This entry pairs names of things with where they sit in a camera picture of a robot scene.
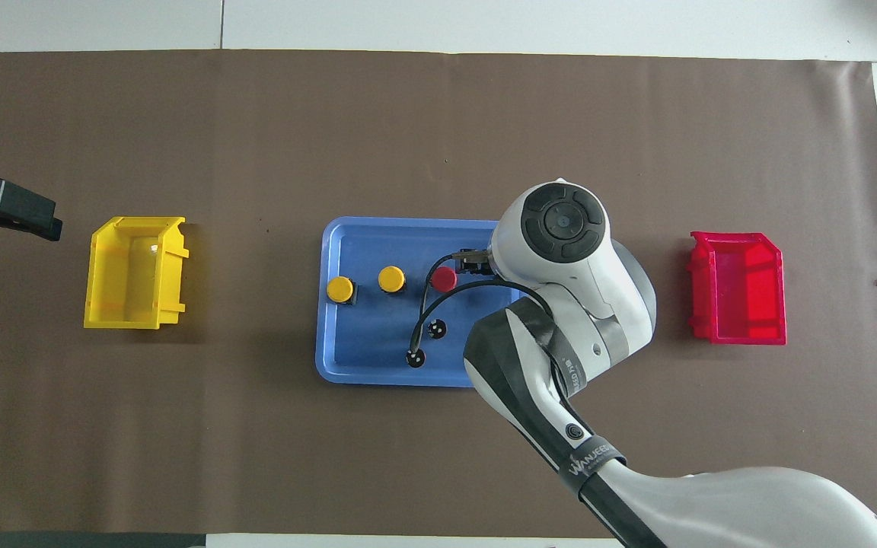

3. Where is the brown paper table mat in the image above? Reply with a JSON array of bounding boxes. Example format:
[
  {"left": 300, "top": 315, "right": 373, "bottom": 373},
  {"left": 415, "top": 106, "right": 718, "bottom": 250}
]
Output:
[{"left": 0, "top": 49, "right": 877, "bottom": 538}]

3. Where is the yellow plastic bin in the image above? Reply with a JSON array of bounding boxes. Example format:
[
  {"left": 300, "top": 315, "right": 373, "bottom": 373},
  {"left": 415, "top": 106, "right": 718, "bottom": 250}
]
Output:
[{"left": 83, "top": 215, "right": 190, "bottom": 331}]

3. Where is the yellow push button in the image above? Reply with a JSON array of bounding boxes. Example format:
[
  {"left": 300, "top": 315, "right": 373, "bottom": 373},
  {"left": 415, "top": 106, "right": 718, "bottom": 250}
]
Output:
[
  {"left": 377, "top": 264, "right": 409, "bottom": 295},
  {"left": 325, "top": 275, "right": 359, "bottom": 306}
]

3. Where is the red plastic bin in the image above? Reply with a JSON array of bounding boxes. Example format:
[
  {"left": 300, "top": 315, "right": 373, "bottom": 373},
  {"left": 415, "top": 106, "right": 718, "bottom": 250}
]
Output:
[{"left": 686, "top": 231, "right": 788, "bottom": 347}]

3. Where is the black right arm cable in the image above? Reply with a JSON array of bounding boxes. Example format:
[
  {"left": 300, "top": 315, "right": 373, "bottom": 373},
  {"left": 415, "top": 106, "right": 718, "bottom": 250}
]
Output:
[{"left": 410, "top": 250, "right": 566, "bottom": 381}]

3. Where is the blue plastic tray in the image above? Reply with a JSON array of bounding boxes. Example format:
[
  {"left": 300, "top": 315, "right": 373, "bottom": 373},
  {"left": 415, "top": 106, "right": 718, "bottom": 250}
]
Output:
[{"left": 315, "top": 216, "right": 532, "bottom": 389}]

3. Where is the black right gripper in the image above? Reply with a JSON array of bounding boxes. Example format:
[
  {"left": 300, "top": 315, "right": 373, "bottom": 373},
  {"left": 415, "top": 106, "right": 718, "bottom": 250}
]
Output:
[{"left": 457, "top": 247, "right": 496, "bottom": 277}]

